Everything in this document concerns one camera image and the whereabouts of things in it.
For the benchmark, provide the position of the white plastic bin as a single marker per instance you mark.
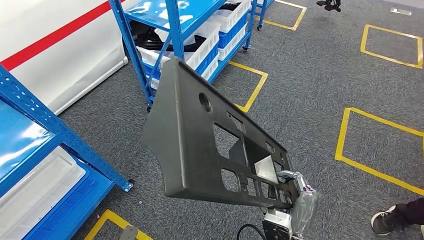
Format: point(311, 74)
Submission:
point(232, 46)
point(232, 18)
point(205, 43)
point(210, 71)
point(39, 188)

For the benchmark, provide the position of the black plastic panel part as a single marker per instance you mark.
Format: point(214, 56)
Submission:
point(185, 139)

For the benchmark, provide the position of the black tripod foot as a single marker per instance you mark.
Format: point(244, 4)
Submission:
point(329, 5)

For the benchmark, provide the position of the blue metal shelf rack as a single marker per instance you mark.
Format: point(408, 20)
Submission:
point(174, 20)
point(39, 116)

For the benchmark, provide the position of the black plastic parts pile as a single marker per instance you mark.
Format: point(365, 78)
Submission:
point(149, 41)

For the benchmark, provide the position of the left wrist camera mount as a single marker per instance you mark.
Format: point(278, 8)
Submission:
point(129, 233)

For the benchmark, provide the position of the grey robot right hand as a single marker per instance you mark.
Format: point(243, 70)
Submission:
point(306, 208)

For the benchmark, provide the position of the yellow floor tape square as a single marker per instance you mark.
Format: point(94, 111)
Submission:
point(102, 222)
point(341, 139)

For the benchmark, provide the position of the person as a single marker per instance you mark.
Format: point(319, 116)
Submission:
point(384, 222)

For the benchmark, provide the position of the red barrier belt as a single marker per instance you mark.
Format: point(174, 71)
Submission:
point(49, 39)

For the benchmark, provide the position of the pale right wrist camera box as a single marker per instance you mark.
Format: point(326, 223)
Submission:
point(278, 220)

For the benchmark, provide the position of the white car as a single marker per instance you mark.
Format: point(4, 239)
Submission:
point(66, 66)

